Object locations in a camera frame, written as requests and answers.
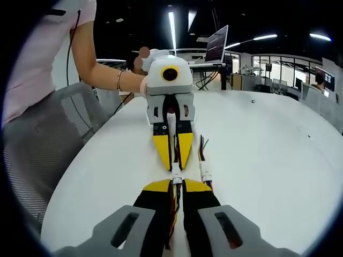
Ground grey mesh chair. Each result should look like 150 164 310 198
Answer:
2 81 116 233

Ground open laptop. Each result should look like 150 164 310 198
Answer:
189 25 230 67

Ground thin black cable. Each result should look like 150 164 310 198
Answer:
66 9 83 87

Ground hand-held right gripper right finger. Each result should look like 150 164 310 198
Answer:
182 178 301 257

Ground black cables bundle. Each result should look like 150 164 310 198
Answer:
195 68 219 91

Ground black laptop stand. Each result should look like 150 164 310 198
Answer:
219 64 228 90

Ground operator in pink shirt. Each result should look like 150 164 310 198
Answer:
2 0 97 126

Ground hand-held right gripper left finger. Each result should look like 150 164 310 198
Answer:
55 178 175 257

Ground JST connector multicolour wire harness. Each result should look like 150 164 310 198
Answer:
197 134 215 194
163 132 184 251

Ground dark monitor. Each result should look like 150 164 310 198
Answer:
315 66 336 92

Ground ceiling light strip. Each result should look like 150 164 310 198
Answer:
168 11 177 50
309 33 332 42
224 34 278 49

